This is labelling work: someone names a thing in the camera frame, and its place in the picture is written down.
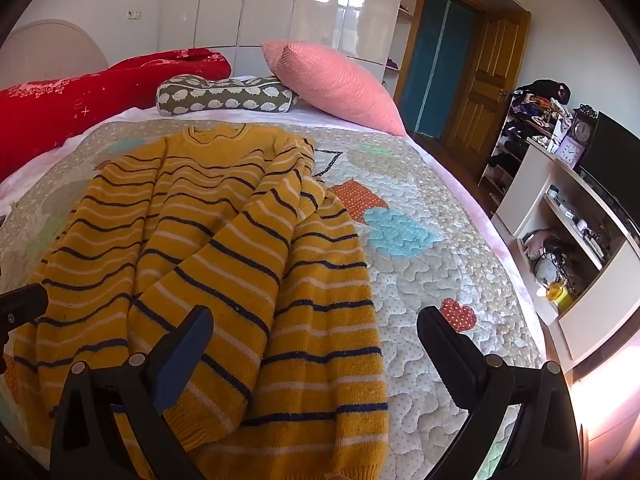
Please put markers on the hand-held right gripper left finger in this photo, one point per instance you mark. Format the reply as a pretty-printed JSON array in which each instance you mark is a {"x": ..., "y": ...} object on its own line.
[{"x": 181, "y": 360}]

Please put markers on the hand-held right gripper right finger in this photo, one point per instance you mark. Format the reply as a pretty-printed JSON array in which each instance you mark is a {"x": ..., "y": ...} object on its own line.
[{"x": 446, "y": 347}]

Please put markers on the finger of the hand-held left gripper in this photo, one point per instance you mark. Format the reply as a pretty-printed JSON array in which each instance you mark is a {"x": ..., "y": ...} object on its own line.
[{"x": 22, "y": 307}]

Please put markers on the yellow striped knit sweater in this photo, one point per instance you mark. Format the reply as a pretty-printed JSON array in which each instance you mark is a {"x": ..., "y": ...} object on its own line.
[{"x": 225, "y": 240}]

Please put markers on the quilted patchwork bedspread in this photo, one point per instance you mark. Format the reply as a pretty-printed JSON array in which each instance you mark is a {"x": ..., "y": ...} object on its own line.
[{"x": 425, "y": 260}]

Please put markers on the yellow cup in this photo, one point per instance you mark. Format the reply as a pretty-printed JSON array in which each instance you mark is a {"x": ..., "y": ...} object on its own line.
[{"x": 559, "y": 296}]

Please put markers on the white television cabinet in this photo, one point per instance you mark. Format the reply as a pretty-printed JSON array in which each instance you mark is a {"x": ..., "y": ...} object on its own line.
[{"x": 530, "y": 180}]

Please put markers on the red patterned blanket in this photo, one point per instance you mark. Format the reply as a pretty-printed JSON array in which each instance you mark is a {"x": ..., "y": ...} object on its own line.
[{"x": 75, "y": 105}]

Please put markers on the purple alarm clock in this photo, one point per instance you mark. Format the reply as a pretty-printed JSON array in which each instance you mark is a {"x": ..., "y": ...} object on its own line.
[{"x": 568, "y": 152}]

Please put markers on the cluttered shoe rack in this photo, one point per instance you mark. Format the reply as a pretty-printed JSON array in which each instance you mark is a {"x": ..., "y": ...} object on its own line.
[{"x": 520, "y": 125}]

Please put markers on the black television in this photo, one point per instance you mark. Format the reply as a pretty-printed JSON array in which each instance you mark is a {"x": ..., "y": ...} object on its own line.
[{"x": 612, "y": 160}]

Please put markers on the ornate dark table clock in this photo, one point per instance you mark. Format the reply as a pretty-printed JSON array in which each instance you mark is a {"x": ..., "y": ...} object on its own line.
[{"x": 582, "y": 129}]

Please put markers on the rounded white headboard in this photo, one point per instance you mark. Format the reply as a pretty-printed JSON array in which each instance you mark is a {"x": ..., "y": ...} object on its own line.
[{"x": 50, "y": 50}]

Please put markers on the wooden door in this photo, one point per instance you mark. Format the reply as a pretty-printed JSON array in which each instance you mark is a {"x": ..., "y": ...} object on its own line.
[{"x": 482, "y": 85}]

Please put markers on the white bed sheet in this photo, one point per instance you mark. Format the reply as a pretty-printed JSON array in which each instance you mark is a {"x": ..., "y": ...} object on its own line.
[{"x": 320, "y": 112}]

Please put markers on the sheep print bolster pillow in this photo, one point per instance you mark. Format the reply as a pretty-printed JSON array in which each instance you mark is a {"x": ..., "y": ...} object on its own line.
[{"x": 225, "y": 96}]

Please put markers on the pink pillow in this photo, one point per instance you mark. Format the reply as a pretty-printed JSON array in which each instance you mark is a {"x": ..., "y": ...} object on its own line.
[{"x": 340, "y": 87}]

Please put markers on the blue door curtain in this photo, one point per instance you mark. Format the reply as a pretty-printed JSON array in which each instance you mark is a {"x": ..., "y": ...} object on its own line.
[{"x": 435, "y": 60}]

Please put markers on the glossy white wardrobe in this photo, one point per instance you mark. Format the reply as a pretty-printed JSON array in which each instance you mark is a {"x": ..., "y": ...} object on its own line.
[{"x": 280, "y": 5}]

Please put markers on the wall socket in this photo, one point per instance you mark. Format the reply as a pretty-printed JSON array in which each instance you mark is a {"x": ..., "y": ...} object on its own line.
[{"x": 134, "y": 13}]

